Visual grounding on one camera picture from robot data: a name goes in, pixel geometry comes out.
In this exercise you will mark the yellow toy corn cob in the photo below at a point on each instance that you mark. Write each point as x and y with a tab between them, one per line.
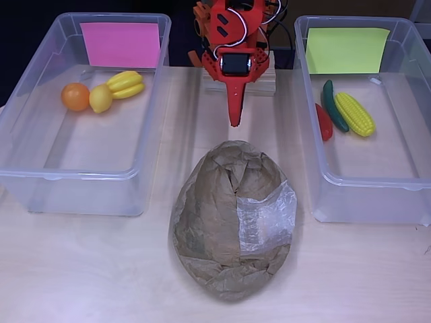
355	114

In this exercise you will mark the yellow toy lemon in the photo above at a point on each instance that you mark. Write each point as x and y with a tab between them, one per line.
100	99

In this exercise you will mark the yellow toy banana bunch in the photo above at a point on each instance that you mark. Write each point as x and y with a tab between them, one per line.
128	84

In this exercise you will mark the yellow paper note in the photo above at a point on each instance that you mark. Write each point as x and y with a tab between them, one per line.
347	50

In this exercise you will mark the clear plastic bin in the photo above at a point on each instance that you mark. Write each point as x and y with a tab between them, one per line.
370	158
101	144

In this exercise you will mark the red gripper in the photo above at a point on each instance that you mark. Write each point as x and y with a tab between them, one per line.
234	78

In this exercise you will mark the red toy chili pepper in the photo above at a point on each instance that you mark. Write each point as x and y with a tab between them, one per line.
324	126

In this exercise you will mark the orange printed robot arm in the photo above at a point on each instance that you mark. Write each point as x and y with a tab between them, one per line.
203	13

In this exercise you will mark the brown paper bowl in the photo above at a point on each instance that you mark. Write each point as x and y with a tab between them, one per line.
208	218

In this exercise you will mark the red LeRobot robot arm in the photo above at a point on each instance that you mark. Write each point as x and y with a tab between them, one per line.
232	23

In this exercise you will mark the green toy cucumber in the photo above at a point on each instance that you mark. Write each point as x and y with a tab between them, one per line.
333	107

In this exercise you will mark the pink paper note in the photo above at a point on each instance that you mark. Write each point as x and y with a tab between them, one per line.
121	45

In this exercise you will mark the toy orange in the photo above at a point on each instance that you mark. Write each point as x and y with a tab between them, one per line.
74	97

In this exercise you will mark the wooden base board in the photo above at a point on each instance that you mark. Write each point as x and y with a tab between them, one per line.
266	84

